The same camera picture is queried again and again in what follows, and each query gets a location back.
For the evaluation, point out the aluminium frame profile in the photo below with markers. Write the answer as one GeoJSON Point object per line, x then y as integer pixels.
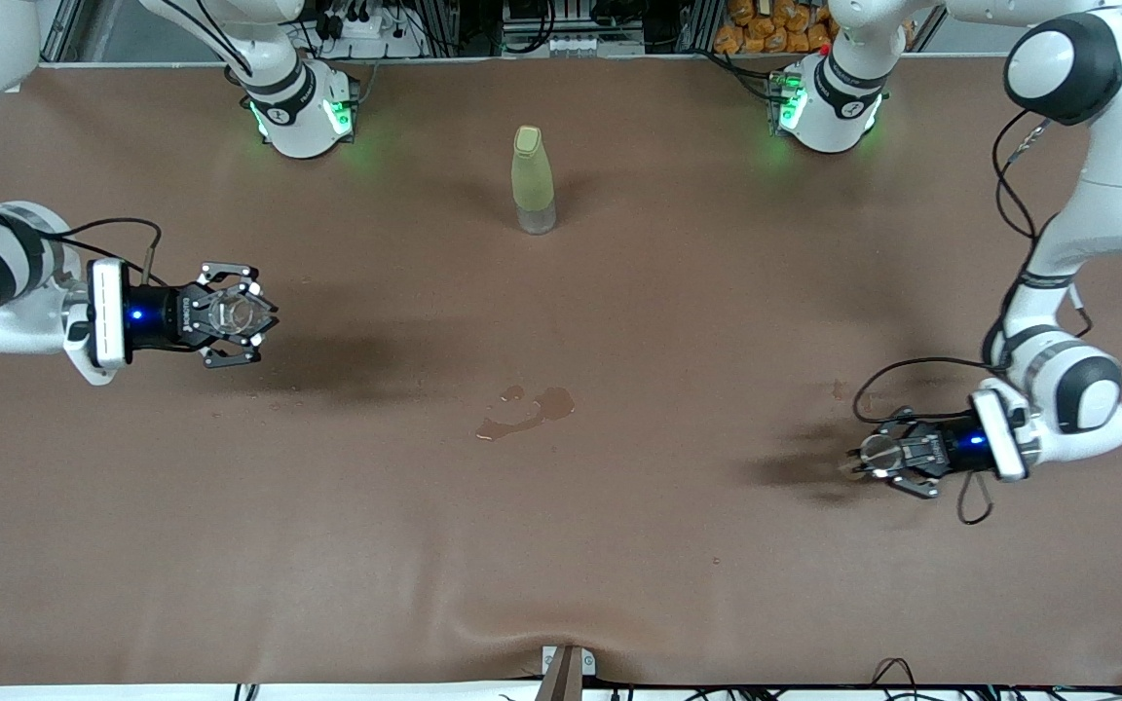
{"type": "Point", "coordinates": [59, 29]}

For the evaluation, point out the white terminal strip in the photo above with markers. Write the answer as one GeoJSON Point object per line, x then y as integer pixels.
{"type": "Point", "coordinates": [571, 46]}

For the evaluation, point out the grey metal clamp bracket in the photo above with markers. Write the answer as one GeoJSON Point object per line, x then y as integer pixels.
{"type": "Point", "coordinates": [549, 662]}

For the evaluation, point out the brown liquid puddle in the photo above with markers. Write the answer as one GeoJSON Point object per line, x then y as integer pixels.
{"type": "Point", "coordinates": [556, 401]}

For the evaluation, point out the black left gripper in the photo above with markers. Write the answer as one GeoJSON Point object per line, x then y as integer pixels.
{"type": "Point", "coordinates": [951, 445]}

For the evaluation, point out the yellow-green bottle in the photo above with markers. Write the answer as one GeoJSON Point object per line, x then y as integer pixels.
{"type": "Point", "coordinates": [532, 185]}

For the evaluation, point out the clear glass cup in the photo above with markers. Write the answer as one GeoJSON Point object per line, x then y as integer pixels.
{"type": "Point", "coordinates": [238, 313]}

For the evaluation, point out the white power strip with plugs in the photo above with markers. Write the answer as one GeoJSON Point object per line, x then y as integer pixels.
{"type": "Point", "coordinates": [366, 29]}

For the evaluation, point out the orange packaged goods pile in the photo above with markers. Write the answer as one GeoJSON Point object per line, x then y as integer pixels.
{"type": "Point", "coordinates": [766, 29]}

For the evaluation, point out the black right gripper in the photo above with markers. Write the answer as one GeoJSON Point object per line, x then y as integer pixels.
{"type": "Point", "coordinates": [160, 314]}

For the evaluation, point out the dark camera pole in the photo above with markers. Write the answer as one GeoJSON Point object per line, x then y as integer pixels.
{"type": "Point", "coordinates": [561, 682]}

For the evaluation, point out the metal jigger measuring cup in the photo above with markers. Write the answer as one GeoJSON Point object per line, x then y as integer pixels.
{"type": "Point", "coordinates": [878, 450]}

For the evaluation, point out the brown table mat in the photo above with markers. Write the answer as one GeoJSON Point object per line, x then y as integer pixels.
{"type": "Point", "coordinates": [561, 535]}

